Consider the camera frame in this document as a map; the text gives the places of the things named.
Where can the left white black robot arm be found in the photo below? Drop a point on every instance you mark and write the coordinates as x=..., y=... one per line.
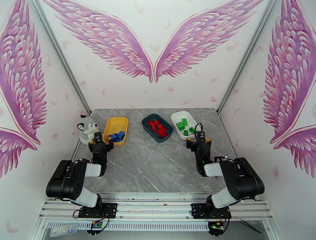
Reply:
x=65, y=180

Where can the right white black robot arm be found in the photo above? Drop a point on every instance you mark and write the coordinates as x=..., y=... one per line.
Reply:
x=243, y=177

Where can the grey white plush husky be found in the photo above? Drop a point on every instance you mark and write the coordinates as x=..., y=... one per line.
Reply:
x=87, y=129

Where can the yellow plastic container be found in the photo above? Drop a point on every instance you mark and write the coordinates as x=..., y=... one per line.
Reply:
x=113, y=125

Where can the white plastic container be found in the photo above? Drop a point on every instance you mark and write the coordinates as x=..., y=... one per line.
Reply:
x=191, y=119

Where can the dark teal plastic container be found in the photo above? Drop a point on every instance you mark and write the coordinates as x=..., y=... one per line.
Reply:
x=166, y=124

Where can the small circuit board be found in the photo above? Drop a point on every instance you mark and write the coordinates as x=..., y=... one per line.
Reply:
x=97, y=225
x=216, y=225

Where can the clear plastic parts box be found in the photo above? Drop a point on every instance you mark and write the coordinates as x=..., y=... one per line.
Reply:
x=64, y=230

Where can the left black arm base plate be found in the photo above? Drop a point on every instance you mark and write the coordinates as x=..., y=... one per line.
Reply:
x=108, y=209

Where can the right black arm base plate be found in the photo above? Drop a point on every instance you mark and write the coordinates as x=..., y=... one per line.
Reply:
x=197, y=211

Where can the aluminium rail frame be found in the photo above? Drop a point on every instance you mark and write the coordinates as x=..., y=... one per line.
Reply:
x=153, y=207

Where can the aluminium frame post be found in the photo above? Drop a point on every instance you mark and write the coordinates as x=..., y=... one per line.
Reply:
x=59, y=53
x=249, y=53

